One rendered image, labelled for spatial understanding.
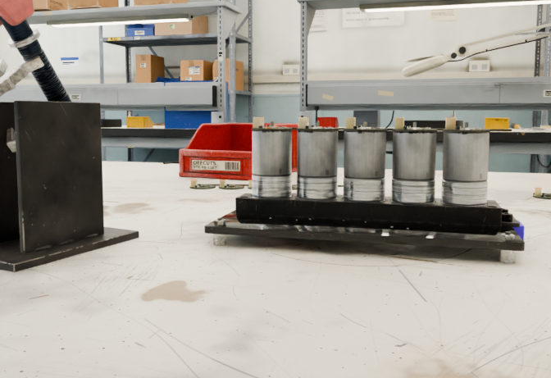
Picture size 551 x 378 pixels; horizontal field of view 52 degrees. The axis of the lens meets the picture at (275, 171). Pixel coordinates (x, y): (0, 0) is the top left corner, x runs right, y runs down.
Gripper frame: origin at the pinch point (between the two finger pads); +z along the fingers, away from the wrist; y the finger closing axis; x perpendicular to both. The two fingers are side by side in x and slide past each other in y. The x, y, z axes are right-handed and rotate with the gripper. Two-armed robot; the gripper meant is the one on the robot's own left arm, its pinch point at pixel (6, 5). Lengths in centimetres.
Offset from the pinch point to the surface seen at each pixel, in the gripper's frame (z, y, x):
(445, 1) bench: 109, 27, -231
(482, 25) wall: 210, 37, -400
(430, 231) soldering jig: 14.6, -18.7, -1.6
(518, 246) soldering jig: 14.3, -23.0, -1.0
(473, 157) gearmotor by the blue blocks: 13.4, -20.3, -6.2
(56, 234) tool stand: 9.7, -2.0, 5.8
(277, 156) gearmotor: 12.3, -9.6, -4.2
